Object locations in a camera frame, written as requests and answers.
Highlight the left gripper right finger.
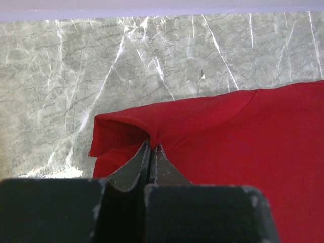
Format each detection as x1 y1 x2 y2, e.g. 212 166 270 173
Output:
144 146 280 242

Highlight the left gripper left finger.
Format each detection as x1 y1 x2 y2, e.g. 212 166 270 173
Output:
1 141 151 242

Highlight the red t shirt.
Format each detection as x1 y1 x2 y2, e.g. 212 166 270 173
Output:
89 81 323 242

